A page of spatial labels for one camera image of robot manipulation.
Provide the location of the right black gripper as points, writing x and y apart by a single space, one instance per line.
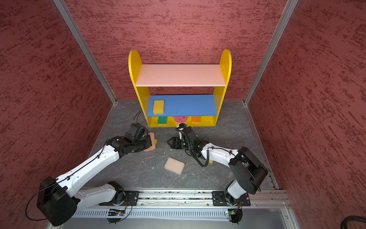
176 141

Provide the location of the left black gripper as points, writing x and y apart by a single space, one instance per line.
148 143

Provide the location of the salmon pink sponge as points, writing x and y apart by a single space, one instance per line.
150 142

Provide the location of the orange sponge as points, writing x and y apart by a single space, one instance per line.
196 119

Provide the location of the smiley face sponge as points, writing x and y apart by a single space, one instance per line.
180 119

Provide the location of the pale pink sponge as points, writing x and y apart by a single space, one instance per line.
174 166

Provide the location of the green yellow sponge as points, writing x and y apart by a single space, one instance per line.
162 120

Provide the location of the dark yellow sponge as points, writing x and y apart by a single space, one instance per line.
158 107

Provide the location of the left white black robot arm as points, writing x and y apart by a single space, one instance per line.
59 199

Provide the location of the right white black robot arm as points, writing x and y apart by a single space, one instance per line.
249 172

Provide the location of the yellow shelf pink blue boards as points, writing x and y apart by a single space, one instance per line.
208 106

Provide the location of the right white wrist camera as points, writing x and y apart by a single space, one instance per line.
182 125

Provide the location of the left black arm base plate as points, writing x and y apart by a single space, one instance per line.
128 198

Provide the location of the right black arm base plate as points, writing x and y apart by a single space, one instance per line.
222 198

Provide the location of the left circuit board with wires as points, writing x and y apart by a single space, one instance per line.
117 215

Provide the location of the circuit board with wires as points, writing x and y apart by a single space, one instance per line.
117 215
236 215

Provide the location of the right circuit board with wires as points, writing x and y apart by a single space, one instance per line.
236 215

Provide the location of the left aluminium corner post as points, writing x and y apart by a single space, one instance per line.
70 22

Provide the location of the aluminium corner post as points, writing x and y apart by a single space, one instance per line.
70 22
281 25

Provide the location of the right aluminium corner post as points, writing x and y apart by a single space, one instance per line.
281 25

